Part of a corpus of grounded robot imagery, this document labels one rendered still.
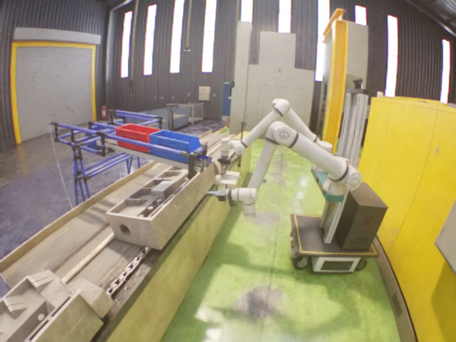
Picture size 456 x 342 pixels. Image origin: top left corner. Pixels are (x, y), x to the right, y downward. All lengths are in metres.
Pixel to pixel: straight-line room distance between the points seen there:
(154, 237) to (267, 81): 6.65
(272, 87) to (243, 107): 1.22
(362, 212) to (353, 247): 0.41
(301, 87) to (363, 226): 5.84
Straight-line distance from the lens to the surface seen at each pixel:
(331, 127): 5.08
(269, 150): 1.41
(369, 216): 2.04
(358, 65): 9.13
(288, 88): 7.21
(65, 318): 0.85
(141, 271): 1.15
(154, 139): 1.33
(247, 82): 7.37
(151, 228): 1.11
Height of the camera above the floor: 1.62
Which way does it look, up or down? 22 degrees down
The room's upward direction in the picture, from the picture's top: 3 degrees clockwise
